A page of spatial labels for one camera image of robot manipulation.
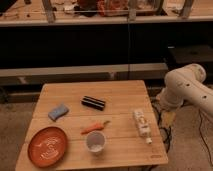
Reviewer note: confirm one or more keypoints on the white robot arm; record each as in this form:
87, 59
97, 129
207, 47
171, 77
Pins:
186, 83

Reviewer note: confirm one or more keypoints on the blue sponge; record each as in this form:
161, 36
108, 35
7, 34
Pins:
57, 112

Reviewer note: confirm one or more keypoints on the white paper cup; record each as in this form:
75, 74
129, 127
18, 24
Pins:
95, 142

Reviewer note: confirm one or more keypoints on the white plastic bottle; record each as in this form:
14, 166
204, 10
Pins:
142, 125

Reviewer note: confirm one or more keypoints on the black box on right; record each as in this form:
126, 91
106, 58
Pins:
184, 55

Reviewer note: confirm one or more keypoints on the orange patterned plate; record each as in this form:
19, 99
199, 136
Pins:
47, 146

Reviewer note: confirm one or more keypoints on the wooden shelf with clutter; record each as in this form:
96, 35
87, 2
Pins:
98, 12

